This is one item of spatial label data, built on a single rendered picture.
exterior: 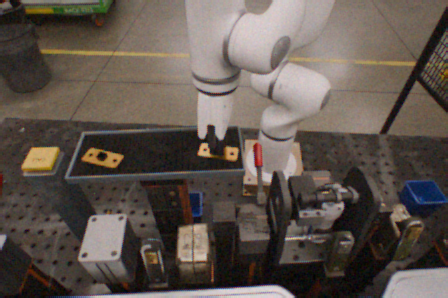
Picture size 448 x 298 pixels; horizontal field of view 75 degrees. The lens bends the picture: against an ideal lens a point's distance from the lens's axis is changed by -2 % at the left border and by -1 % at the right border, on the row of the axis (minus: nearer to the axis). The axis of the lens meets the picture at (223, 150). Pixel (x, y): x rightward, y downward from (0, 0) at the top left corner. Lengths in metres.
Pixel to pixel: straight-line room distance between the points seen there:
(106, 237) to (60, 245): 0.55
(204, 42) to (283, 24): 0.11
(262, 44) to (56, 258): 0.96
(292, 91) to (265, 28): 0.43
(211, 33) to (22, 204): 1.07
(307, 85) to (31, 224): 1.04
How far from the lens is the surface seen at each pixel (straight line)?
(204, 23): 0.43
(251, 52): 0.41
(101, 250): 0.62
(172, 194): 0.73
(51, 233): 1.21
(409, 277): 0.78
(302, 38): 0.81
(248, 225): 0.64
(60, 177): 0.75
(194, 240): 0.62
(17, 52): 3.17
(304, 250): 0.76
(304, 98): 0.82
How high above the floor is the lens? 1.63
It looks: 47 degrees down
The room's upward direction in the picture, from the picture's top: straight up
